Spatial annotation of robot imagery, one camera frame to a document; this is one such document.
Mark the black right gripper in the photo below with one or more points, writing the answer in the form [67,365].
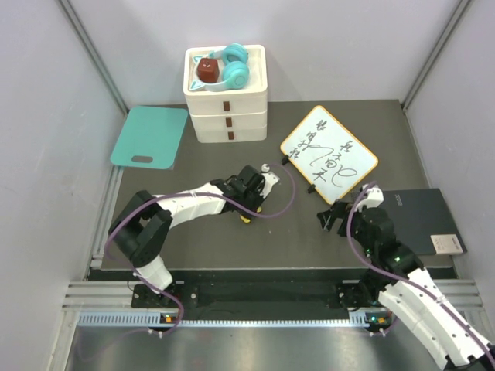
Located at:
[340,209]

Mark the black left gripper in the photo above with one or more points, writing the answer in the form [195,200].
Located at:
[260,198]

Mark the yellow-framed whiteboard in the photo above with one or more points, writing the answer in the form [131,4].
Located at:
[331,158]

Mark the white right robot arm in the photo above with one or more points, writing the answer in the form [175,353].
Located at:
[396,279]

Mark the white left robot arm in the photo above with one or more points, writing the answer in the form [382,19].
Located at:
[147,219]

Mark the white three-drawer storage box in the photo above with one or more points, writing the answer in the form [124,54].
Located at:
[230,115]

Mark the black notebook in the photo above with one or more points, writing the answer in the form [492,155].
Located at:
[422,221]

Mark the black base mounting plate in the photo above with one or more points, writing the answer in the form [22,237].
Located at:
[197,295]

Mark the teal cutting board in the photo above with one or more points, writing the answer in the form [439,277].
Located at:
[150,138]

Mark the teal cat-ear headphones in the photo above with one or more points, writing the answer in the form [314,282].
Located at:
[234,70]

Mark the dark red cube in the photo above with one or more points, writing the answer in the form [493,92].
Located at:
[208,70]

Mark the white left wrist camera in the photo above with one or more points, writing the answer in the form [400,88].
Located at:
[271,178]

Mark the grey slotted cable duct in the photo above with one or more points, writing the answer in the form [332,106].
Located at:
[160,320]

